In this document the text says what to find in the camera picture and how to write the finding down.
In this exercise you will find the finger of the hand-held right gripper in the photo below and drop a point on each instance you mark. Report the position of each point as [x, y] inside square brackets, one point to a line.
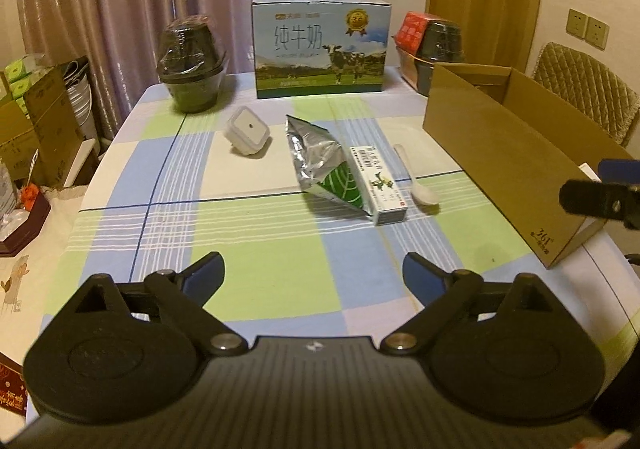
[620, 171]
[595, 201]

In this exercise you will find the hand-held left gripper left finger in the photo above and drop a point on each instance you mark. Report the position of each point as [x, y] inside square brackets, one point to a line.
[202, 279]

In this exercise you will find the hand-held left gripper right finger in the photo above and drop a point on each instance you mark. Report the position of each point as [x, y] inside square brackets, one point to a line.
[425, 279]

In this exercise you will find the large cardboard box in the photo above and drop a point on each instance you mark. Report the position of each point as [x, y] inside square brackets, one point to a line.
[500, 154]

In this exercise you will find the plaid cloth covered desktop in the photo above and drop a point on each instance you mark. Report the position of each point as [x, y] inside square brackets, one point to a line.
[250, 234]

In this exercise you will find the quilted beige chair cushion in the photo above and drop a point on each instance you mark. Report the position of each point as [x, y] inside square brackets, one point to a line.
[590, 84]

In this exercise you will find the white ceramic spoon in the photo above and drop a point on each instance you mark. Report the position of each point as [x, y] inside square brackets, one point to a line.
[417, 179]

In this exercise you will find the white medicine box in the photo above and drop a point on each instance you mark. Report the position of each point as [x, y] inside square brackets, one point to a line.
[380, 184]

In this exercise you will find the white square lidded container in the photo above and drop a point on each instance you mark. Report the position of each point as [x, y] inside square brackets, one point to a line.
[247, 131]

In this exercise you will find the silver foil bag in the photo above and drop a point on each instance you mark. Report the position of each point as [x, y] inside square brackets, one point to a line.
[320, 164]

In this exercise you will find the cartoon printed white cloth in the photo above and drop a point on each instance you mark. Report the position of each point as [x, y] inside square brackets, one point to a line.
[45, 279]

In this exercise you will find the dark wooden tray box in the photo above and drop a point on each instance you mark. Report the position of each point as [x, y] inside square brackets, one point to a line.
[22, 229]

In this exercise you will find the brown storage carton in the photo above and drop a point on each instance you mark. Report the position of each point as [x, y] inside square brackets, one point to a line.
[50, 129]

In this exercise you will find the wrapped black and green bowls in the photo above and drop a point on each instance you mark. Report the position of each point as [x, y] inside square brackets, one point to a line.
[192, 64]

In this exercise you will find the stack of white bowls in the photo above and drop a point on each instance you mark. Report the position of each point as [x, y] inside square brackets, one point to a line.
[82, 99]

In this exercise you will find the red printed box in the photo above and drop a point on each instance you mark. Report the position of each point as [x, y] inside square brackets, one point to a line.
[11, 384]

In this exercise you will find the wrapped black bowl stack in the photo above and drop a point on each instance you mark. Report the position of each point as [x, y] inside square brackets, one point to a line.
[440, 44]

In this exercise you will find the red wrapped package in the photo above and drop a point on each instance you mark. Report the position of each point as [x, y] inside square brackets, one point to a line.
[412, 31]

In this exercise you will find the blue milk gift box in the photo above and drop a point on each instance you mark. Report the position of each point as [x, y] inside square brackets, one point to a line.
[320, 49]

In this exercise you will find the green small boxes stack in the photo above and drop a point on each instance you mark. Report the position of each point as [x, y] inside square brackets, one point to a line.
[17, 79]

